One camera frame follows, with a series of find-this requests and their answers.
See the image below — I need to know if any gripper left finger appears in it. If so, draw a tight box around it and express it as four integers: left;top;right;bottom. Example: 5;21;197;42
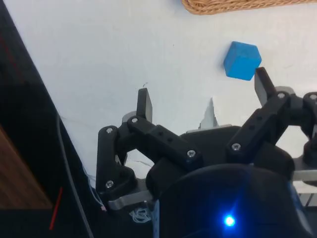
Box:
95;88;204;212

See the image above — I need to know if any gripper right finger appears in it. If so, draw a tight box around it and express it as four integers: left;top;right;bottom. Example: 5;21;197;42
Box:
226;66;317;171

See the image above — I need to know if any wicker basket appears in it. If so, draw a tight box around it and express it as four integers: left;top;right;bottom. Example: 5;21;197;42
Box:
181;0;317;16

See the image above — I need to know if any blue cube block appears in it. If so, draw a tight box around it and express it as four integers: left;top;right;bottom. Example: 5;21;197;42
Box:
223;41;263;81

